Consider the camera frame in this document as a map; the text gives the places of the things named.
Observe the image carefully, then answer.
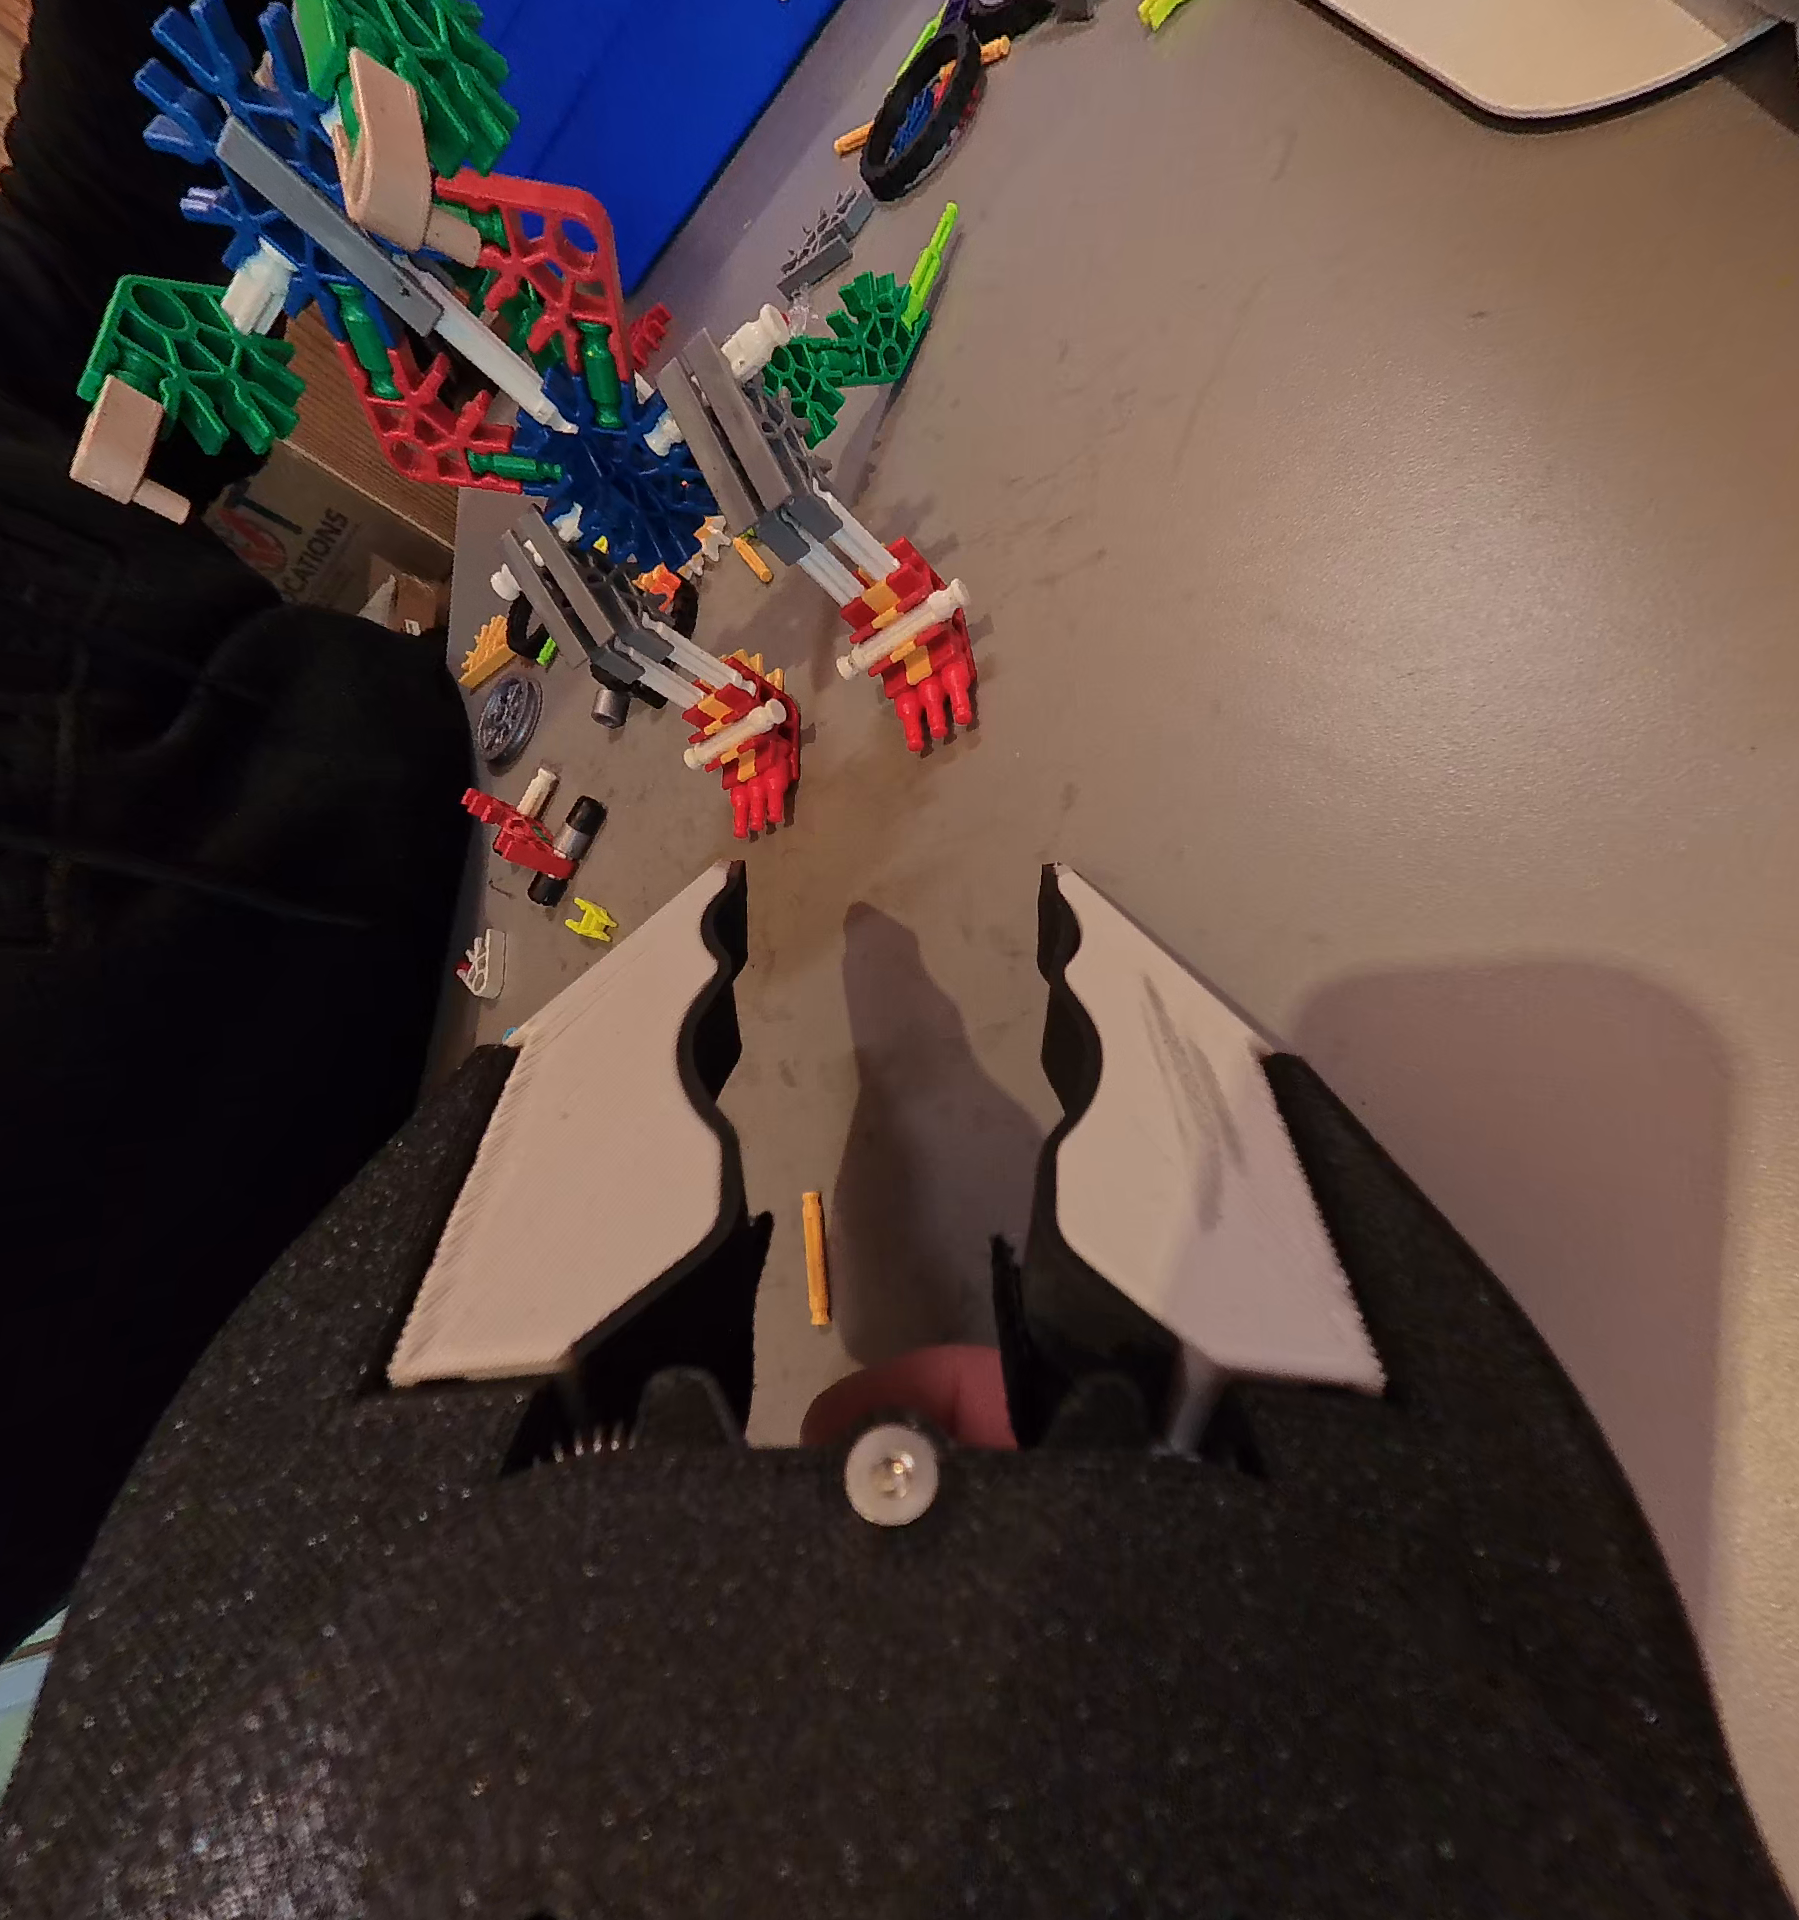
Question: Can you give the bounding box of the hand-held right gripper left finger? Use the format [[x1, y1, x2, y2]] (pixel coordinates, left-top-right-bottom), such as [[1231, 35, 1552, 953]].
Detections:
[[384, 858, 774, 1448]]

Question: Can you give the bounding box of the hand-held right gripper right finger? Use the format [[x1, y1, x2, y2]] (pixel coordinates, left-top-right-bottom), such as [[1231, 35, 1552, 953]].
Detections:
[[990, 863, 1388, 1457]]

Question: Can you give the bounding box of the blue plastic bin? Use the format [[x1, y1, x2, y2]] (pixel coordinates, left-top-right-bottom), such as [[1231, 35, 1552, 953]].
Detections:
[[458, 0, 846, 293]]

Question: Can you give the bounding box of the person's right hand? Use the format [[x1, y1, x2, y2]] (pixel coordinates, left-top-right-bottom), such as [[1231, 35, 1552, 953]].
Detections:
[[798, 1344, 1020, 1448]]

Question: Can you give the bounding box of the red toy piece assembly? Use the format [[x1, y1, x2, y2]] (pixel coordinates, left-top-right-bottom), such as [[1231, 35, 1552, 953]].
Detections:
[[459, 765, 608, 908]]

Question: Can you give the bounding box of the grey wheel hub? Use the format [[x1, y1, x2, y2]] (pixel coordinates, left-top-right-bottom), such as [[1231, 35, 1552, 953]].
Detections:
[[473, 675, 547, 770]]

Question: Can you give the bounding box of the printed cardboard box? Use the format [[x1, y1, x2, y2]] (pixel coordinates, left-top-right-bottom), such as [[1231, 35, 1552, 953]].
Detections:
[[201, 442, 456, 629]]

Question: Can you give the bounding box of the colourful construction toy model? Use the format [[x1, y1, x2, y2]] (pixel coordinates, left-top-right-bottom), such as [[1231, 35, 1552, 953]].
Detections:
[[68, 0, 978, 841]]

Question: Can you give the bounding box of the green fan connector assembly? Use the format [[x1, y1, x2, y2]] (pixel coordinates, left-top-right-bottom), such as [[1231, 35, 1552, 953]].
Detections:
[[716, 201, 963, 444]]

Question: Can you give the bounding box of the dark grey connector piece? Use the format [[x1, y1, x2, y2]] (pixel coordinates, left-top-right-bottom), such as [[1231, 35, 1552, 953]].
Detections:
[[777, 190, 874, 299]]

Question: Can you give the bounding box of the large black toy tyre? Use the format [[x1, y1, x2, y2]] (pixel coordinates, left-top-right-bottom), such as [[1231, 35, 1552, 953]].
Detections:
[[858, 27, 986, 205]]

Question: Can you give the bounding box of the white monitor stand base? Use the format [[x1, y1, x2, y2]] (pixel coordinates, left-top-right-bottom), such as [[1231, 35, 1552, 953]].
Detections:
[[1312, 0, 1778, 118]]

